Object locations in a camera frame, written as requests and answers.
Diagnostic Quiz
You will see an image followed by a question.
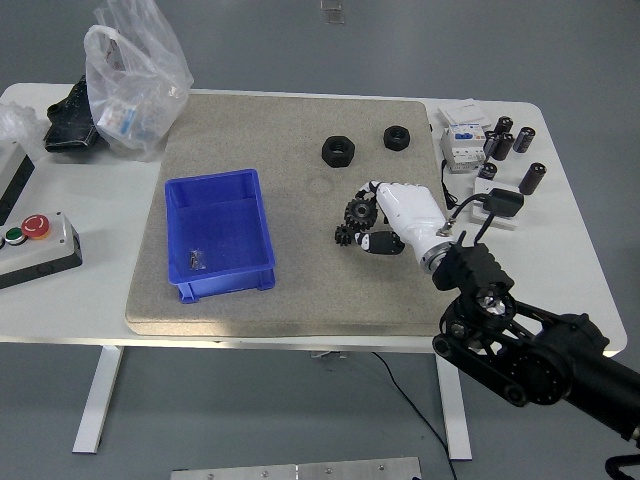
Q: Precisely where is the grey button control box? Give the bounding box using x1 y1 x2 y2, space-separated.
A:
0 210 84 290

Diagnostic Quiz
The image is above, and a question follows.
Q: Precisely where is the blue plastic box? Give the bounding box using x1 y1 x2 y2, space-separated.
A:
164 168 277 305

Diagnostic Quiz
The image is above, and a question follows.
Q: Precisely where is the grey floor fixture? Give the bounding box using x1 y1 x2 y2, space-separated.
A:
319 0 347 25

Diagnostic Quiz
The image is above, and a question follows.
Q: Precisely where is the black adapter cord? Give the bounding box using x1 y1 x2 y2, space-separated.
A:
439 159 474 211

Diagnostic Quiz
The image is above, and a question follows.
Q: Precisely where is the large black hex nut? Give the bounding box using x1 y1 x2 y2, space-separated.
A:
321 134 358 169

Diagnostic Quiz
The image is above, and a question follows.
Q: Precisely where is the white flat block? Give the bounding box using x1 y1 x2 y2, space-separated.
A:
468 178 519 231

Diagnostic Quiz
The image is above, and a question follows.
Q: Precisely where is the black power adapter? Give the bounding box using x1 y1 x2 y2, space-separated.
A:
484 188 525 219

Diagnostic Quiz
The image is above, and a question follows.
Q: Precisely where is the black floor cable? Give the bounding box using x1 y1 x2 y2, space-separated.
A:
369 352 459 480

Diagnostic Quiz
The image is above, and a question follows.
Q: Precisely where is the small black hex nut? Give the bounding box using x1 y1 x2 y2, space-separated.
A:
382 124 412 150

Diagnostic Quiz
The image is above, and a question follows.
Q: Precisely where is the black pouch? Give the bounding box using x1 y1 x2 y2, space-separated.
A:
43 75 109 153

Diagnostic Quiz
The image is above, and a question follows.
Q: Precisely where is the white table leg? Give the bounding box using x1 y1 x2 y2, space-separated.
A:
434 352 474 461
72 344 125 455

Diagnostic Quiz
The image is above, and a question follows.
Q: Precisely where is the grey-brown mat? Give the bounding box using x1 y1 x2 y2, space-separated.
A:
123 93 454 337

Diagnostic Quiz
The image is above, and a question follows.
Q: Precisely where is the small printed carton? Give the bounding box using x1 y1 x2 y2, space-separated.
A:
97 97 142 137

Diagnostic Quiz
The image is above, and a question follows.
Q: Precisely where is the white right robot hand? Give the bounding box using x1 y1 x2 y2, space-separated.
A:
352 179 452 262

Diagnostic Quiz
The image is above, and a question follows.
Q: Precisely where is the clear plastic bag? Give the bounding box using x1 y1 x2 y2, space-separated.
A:
83 0 195 162

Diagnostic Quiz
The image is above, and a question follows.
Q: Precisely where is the white circuit breaker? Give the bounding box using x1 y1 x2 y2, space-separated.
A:
439 124 489 175

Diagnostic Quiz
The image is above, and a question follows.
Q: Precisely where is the black double gear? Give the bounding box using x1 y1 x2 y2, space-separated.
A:
333 197 380 247

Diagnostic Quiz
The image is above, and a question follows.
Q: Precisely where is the flat white carton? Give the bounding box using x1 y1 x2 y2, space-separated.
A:
438 98 493 130

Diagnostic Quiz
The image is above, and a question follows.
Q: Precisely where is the crumpled clear plastic wrap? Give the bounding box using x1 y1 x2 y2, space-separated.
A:
0 101 46 161

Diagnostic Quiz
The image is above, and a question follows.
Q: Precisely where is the silver metal plate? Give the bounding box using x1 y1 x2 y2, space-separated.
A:
169 456 422 480

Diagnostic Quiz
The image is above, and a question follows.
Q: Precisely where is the red emergency stop button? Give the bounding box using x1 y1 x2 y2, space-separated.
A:
22 214 51 240

